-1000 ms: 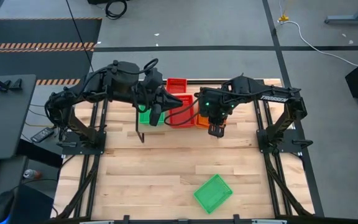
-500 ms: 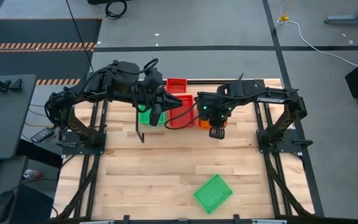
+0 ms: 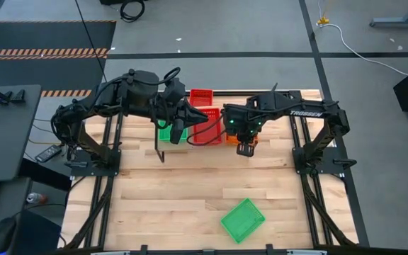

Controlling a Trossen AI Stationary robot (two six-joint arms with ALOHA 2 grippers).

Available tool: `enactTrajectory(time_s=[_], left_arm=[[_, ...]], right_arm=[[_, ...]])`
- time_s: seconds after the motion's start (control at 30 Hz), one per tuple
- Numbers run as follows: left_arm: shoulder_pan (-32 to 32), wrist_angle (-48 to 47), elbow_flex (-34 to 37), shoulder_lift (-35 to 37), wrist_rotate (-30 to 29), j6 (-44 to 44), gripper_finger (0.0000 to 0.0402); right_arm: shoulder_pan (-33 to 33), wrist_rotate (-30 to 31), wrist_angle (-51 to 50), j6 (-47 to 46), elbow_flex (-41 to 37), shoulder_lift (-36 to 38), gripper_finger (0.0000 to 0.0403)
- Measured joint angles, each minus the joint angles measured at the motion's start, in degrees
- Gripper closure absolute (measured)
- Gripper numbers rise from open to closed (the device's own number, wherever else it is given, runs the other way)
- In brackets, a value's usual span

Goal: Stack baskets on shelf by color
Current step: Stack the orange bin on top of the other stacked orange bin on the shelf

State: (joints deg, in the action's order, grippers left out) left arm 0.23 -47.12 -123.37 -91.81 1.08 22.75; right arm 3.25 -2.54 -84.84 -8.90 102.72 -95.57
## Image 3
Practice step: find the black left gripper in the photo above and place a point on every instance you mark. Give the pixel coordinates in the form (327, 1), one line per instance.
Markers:
(174, 102)

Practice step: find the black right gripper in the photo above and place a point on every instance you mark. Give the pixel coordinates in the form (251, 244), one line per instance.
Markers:
(241, 122)

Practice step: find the red plastic basket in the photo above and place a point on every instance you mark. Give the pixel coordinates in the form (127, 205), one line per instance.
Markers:
(201, 97)
(207, 136)

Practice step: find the orange plastic basket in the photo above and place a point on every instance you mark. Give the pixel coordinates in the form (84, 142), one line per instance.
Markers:
(230, 139)

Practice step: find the green plastic basket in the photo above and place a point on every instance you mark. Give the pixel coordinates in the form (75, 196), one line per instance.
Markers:
(164, 134)
(243, 221)

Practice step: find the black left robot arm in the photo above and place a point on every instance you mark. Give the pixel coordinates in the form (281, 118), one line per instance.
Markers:
(83, 110)

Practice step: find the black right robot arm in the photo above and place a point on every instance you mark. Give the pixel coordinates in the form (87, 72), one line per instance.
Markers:
(296, 106)

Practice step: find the wooden shelf with black legs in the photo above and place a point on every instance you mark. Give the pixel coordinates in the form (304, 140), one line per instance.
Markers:
(175, 146)

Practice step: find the black remote control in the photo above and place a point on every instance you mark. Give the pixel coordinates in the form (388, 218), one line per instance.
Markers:
(48, 153)

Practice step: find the black hazard-striped floor mat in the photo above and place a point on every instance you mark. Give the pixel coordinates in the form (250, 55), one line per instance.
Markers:
(48, 35)

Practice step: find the small black stand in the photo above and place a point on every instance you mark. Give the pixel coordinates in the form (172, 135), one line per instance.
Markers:
(19, 96)

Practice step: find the silver drink can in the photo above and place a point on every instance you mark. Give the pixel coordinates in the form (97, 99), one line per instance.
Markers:
(35, 198)

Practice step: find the grey metal table leg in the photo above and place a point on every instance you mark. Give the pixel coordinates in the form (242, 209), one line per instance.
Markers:
(399, 22)

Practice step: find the black desk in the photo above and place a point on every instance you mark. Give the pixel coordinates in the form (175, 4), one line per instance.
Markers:
(5, 134)

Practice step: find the black computer mouse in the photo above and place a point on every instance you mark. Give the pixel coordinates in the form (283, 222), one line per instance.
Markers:
(3, 235)

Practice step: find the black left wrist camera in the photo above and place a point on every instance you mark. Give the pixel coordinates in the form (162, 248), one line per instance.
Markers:
(177, 131)

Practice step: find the black clamp bracket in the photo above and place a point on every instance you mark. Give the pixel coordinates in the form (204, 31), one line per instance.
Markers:
(273, 90)
(144, 249)
(270, 248)

